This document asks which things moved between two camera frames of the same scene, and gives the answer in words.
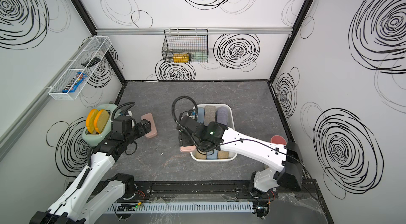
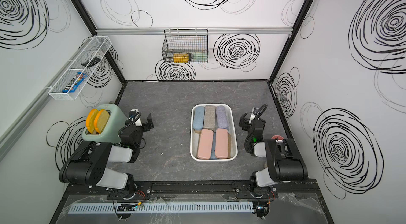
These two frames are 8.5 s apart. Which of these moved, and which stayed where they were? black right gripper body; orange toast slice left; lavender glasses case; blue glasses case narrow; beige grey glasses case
Moved: black right gripper body
Stayed: beige grey glasses case; orange toast slice left; lavender glasses case; blue glasses case narrow
